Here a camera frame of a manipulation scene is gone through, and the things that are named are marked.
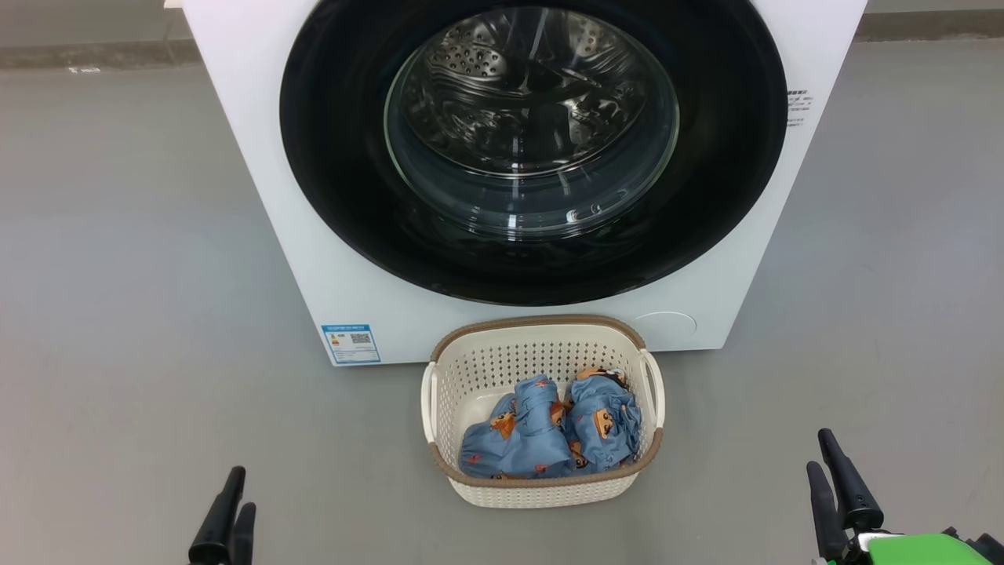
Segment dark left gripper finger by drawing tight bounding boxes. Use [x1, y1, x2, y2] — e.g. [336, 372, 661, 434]
[188, 466, 246, 565]
[231, 502, 256, 565]

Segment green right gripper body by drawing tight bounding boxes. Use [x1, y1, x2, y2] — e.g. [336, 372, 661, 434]
[820, 532, 993, 565]

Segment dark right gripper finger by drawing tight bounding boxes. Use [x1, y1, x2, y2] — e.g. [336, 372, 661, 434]
[818, 428, 885, 533]
[806, 461, 848, 562]

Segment white front-load washing machine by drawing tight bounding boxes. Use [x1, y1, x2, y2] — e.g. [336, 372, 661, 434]
[182, 0, 868, 367]

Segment blue energy label sticker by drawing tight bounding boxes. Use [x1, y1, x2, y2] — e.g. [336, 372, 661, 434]
[321, 323, 382, 366]

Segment round white filter cover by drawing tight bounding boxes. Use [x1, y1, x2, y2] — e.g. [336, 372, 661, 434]
[634, 312, 697, 352]

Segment cream perforated laundry basket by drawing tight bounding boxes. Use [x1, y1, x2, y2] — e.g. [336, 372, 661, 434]
[420, 315, 666, 509]

